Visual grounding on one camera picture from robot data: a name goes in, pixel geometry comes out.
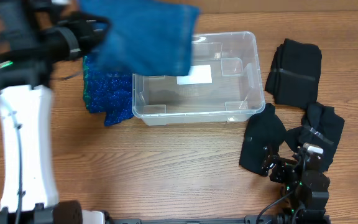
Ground small black garment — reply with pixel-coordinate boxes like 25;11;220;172
239;103;287;177

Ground black garment with tape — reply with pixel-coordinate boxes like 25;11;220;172
285;103;345;172

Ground blue sequin fabric garment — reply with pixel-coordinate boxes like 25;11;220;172
83;55;134;126

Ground blue denim jeans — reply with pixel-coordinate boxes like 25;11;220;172
78;0;200;77

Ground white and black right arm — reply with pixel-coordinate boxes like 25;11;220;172
255;143;331;223

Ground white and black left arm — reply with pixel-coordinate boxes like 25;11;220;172
0;0;111;224

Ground large folded black garment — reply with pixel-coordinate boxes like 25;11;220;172
265;39;322;110

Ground clear plastic storage bin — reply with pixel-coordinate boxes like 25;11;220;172
132;31;265;126

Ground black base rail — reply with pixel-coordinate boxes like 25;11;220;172
106;215;283;224

